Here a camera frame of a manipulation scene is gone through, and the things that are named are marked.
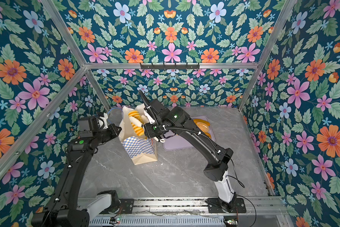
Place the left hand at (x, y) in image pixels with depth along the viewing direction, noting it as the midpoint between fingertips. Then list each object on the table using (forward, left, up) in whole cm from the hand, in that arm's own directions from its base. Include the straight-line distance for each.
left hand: (122, 124), depth 73 cm
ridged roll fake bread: (-4, -9, -1) cm, 10 cm away
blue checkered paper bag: (-7, -7, -15) cm, 18 cm away
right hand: (-7, -14, +2) cm, 16 cm away
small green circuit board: (-39, +3, -29) cm, 49 cm away
